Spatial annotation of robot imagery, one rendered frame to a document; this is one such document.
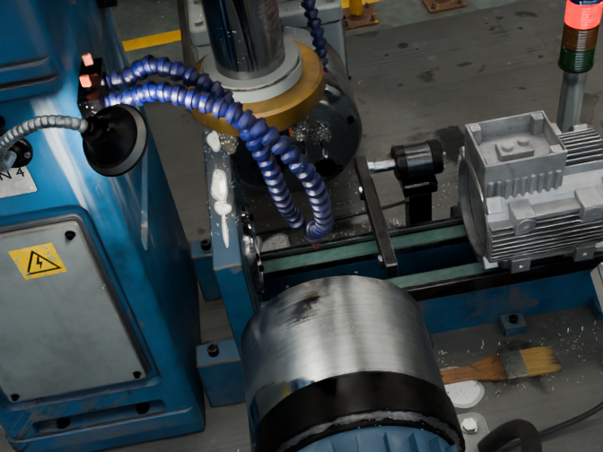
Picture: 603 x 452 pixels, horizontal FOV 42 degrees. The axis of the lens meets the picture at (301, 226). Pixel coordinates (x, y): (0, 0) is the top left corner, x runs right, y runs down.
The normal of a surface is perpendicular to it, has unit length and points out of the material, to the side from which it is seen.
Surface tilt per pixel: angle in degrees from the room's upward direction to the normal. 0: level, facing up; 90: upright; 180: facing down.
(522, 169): 90
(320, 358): 9
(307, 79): 0
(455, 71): 0
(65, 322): 90
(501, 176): 90
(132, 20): 0
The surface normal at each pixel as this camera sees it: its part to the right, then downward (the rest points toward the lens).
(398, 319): 0.53, -0.65
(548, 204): -0.12, -0.69
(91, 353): 0.14, 0.70
